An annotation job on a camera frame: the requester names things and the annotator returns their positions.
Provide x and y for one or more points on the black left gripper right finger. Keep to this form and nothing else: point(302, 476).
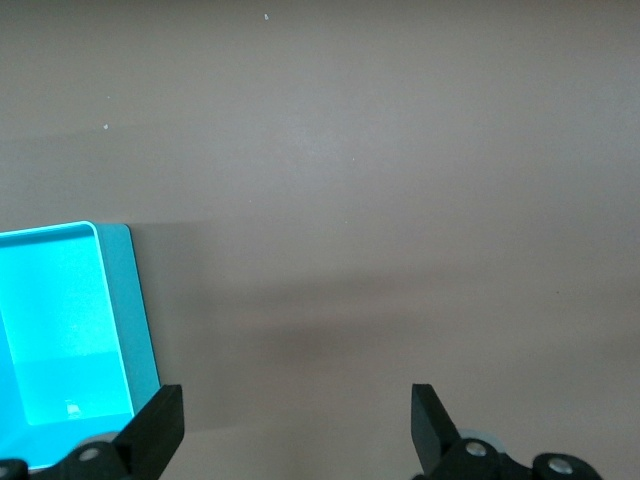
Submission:
point(430, 430)

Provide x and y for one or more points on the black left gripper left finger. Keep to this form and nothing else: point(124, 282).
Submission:
point(155, 425)

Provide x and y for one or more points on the teal plastic bin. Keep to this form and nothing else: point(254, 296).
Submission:
point(60, 310)

